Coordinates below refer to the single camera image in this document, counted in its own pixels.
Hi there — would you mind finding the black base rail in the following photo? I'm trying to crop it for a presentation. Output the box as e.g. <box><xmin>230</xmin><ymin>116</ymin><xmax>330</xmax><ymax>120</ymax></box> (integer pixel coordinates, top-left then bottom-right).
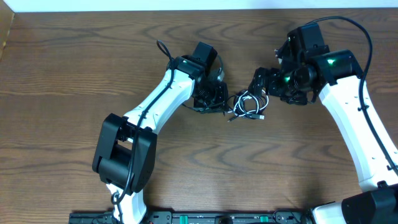
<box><xmin>68</xmin><ymin>210</ymin><xmax>313</xmax><ymax>224</ymax></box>

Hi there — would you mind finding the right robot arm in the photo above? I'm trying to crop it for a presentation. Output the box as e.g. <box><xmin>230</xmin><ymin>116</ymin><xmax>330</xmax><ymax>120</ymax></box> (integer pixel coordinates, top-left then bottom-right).
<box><xmin>248</xmin><ymin>21</ymin><xmax>397</xmax><ymax>224</ymax></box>

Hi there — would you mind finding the black USB cable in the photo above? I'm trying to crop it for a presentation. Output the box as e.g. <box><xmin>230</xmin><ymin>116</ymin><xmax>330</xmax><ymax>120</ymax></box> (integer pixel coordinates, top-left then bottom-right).
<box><xmin>225</xmin><ymin>90</ymin><xmax>266</xmax><ymax>123</ymax></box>

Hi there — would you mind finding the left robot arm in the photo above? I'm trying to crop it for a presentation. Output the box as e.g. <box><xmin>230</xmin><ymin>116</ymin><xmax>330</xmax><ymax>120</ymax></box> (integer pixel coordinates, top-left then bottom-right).
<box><xmin>92</xmin><ymin>40</ymin><xmax>228</xmax><ymax>223</ymax></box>

